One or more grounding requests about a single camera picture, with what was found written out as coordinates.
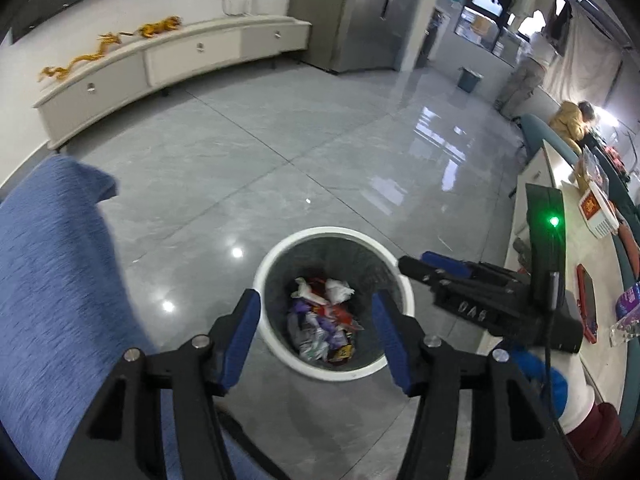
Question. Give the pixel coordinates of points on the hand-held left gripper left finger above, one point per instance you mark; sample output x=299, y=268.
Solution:
x=240, y=340

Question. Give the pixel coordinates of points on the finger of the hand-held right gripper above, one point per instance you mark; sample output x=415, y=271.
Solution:
x=420, y=269
x=447, y=264

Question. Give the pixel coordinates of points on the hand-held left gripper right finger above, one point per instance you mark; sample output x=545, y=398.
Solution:
x=395, y=345

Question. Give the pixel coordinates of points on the red snack wrapper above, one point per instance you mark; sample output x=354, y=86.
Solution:
x=346, y=316

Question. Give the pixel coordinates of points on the white rimmed grey waste bin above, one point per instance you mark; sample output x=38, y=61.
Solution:
x=272, y=280

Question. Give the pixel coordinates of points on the purple wrapper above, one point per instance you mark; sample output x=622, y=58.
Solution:
x=300, y=306

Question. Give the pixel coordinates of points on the white tissue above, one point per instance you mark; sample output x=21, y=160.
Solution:
x=339, y=290

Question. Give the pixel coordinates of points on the white wrapper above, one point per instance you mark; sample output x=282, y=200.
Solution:
x=304, y=287

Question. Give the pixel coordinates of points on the person's right hand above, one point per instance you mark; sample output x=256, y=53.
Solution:
x=532, y=372

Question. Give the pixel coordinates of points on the red smartphone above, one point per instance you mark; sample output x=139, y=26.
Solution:
x=586, y=305

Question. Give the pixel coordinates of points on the white desk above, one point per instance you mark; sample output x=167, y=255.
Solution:
x=600, y=270

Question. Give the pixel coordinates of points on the purple packet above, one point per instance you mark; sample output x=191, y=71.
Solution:
x=630, y=302

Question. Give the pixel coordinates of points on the white and red box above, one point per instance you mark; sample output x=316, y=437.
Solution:
x=597, y=210

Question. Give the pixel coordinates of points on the dark red cloth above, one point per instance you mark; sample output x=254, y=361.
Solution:
x=597, y=435

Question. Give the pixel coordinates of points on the teal bucket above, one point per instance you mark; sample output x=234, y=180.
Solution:
x=470, y=80

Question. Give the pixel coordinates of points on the blue blanket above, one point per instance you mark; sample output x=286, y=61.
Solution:
x=50, y=260

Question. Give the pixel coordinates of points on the beige hanging sheet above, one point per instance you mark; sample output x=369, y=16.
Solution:
x=590, y=70

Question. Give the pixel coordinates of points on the hanging dark garment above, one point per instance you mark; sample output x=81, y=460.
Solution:
x=561, y=25

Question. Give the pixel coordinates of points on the grey double door fridge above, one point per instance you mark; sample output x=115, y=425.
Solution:
x=350, y=10

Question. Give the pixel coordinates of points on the white television cabinet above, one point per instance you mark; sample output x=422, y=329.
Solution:
x=190, y=60

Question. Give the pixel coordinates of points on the white router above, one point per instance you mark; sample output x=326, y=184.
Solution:
x=250, y=4

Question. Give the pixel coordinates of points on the golden dragon figurine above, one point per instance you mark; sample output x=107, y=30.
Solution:
x=90, y=56

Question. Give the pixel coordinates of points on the golden tiger figurine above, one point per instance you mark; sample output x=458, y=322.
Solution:
x=160, y=27

